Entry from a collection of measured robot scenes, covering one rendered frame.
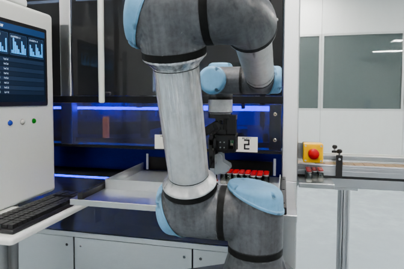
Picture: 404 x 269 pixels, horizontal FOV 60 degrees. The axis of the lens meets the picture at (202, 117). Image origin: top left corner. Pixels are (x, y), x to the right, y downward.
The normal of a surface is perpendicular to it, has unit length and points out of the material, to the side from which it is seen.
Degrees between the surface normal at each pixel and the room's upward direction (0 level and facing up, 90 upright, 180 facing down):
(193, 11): 107
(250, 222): 90
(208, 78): 90
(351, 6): 90
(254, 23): 118
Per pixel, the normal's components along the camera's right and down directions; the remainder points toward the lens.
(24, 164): 0.97, 0.02
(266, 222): 0.22, 0.05
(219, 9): 0.00, 0.33
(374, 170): -0.22, 0.05
